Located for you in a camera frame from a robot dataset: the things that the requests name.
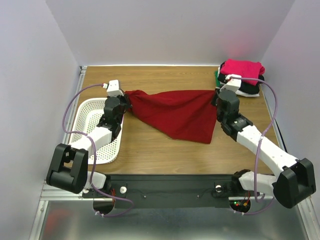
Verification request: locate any black folded t shirt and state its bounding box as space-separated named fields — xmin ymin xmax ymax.
xmin=217 ymin=72 xmax=265 ymax=95

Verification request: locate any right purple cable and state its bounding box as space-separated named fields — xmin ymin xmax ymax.
xmin=224 ymin=77 xmax=279 ymax=216

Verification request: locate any dark red t shirt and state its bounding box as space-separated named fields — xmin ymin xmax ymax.
xmin=125 ymin=90 xmax=217 ymax=144

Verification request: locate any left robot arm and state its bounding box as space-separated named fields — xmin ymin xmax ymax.
xmin=46 ymin=94 xmax=131 ymax=197

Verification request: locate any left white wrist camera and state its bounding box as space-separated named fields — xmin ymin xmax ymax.
xmin=103 ymin=79 xmax=124 ymax=97

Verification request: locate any pink folded t shirt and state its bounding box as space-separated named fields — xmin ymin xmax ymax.
xmin=218 ymin=58 xmax=266 ymax=79

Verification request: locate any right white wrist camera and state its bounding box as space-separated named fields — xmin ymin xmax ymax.
xmin=220 ymin=74 xmax=242 ymax=93

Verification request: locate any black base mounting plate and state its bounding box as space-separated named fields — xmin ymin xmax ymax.
xmin=51 ymin=172 xmax=261 ymax=210

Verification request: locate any white folded t shirt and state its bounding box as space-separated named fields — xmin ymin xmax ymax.
xmin=219 ymin=63 xmax=260 ymax=98

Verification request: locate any white perforated plastic basket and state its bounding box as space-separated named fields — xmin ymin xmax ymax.
xmin=68 ymin=97 xmax=122 ymax=165

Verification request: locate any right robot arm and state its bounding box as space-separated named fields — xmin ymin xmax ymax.
xmin=211 ymin=89 xmax=316 ymax=209

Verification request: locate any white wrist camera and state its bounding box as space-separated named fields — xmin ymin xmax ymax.
xmin=220 ymin=74 xmax=242 ymax=93
xmin=103 ymin=79 xmax=124 ymax=97

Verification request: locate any green folded t shirt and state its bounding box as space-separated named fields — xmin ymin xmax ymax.
xmin=214 ymin=71 xmax=221 ymax=88

